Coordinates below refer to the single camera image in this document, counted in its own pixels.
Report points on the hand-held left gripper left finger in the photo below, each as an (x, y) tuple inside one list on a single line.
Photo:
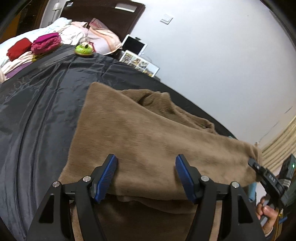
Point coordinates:
[(106, 180)]

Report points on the brown fleece sweater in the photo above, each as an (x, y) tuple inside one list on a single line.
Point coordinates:
[(138, 139)]

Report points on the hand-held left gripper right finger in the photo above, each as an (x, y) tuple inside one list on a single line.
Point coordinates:
[(186, 178)]

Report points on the beige striped curtain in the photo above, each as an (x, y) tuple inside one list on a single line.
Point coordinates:
[(279, 143)]

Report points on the white wall switch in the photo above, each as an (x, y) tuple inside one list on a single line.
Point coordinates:
[(166, 19)]

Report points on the light blue cloth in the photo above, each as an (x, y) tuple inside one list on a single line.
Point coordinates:
[(252, 192)]

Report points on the white tablet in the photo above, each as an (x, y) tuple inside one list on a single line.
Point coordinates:
[(134, 45)]

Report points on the photo frame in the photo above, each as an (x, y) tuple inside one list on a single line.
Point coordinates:
[(138, 63)]

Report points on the person's right hand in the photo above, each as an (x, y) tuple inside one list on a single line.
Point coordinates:
[(266, 213)]

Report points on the white quilt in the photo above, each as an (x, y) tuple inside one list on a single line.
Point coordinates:
[(30, 33)]

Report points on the dark wooden headboard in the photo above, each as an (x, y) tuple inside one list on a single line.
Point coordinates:
[(97, 11)]

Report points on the purple floral bed sheet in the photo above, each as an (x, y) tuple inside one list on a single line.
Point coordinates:
[(16, 71)]

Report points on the cream pink quilt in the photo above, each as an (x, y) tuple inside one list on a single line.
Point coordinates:
[(69, 32)]

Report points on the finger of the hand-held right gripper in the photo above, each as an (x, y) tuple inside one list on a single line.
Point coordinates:
[(268, 193), (261, 170)]

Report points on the pink striped pillow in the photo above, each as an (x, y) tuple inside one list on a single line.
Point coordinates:
[(104, 39)]

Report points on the person's right forearm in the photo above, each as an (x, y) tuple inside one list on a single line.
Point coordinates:
[(268, 231)]

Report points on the red folded garment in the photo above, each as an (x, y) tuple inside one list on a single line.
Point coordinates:
[(19, 47)]

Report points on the green toy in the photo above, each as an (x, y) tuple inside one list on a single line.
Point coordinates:
[(83, 49)]

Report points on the magenta garment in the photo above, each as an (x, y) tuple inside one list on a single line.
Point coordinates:
[(45, 44)]

